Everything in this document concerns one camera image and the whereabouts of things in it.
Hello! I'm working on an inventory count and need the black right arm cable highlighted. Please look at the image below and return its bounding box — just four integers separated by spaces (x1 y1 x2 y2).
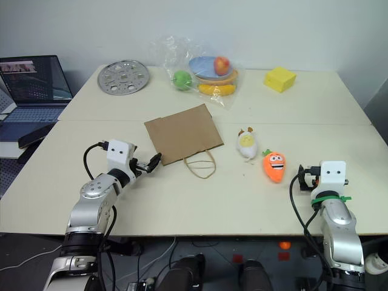
289 173 334 291

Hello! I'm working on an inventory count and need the blue plate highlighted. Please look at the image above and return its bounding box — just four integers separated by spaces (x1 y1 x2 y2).
188 56 235 79

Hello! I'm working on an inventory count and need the white perforated stand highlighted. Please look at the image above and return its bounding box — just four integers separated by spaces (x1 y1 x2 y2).
0 87 16 115

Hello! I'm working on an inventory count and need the yellow sponge block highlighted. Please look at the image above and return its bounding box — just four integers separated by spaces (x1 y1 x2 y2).
263 66 297 93

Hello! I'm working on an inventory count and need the white floor cable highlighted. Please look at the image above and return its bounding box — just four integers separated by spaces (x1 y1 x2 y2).
139 236 178 275
0 243 62 272

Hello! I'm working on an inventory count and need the orange carrot plush toy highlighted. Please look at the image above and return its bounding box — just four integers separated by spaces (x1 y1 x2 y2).
261 148 287 184

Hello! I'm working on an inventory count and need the green zip tie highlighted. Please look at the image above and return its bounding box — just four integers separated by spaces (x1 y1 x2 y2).
310 195 352 207

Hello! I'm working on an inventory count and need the open dark blue laptop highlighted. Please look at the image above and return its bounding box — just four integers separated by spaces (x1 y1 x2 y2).
0 55 74 143

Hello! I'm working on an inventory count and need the green toy apple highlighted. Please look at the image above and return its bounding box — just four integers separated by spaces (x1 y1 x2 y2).
172 70 193 92

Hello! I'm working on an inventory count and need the orange plate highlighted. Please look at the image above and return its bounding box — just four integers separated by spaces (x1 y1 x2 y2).
193 69 239 85

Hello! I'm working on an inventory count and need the red toy apple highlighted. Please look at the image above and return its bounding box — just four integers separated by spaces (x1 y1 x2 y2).
213 55 231 76

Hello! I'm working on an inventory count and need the dark rounded shape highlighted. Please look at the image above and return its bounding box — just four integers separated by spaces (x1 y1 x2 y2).
156 253 207 291
238 259 274 291

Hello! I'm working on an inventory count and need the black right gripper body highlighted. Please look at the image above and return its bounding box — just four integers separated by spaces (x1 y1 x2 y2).
303 165 322 192

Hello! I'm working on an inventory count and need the yellow toy banana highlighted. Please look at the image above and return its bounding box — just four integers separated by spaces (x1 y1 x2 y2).
197 83 237 97

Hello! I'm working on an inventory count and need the brown paper bag with handles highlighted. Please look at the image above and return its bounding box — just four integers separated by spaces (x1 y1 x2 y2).
144 103 225 179

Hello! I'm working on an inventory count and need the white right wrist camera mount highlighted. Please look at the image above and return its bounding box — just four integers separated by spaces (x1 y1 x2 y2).
311 161 348 195

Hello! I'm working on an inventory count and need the white yellow plush toy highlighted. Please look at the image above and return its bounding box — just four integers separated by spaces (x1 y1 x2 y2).
236 126 258 163

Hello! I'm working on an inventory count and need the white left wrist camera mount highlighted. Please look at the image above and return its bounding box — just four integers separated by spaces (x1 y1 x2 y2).
105 139 136 177

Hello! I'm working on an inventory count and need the round perforated metal steamer plate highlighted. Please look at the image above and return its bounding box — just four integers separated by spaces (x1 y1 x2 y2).
97 59 150 96

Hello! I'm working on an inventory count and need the clear plastic bag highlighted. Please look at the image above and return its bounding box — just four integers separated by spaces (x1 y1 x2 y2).
153 35 246 111

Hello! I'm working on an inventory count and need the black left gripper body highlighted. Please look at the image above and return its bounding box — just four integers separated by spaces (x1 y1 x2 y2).
128 149 153 177

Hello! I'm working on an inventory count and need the black tablet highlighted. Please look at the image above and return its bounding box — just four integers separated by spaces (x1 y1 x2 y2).
18 122 56 150

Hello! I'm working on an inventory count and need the white box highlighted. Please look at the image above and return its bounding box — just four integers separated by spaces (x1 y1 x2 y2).
0 140 32 159

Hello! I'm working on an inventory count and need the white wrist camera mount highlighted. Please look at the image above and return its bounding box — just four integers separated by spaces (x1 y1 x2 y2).
311 161 348 195
105 139 136 177

